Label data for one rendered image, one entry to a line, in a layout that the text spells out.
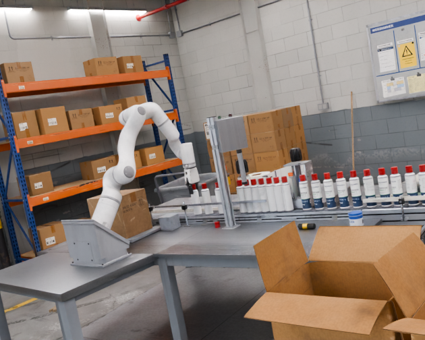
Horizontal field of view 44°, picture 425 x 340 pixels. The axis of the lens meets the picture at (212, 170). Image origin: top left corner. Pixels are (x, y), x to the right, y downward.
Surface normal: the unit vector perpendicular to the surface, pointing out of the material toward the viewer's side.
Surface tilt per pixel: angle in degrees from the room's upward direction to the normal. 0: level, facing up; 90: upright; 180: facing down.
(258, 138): 89
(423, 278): 65
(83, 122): 91
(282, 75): 90
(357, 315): 11
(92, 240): 90
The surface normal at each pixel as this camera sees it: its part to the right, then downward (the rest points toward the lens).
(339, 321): -0.30, -0.90
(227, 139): 0.35, 0.04
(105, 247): 0.77, -0.07
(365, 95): -0.65, 0.20
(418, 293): 0.61, -0.45
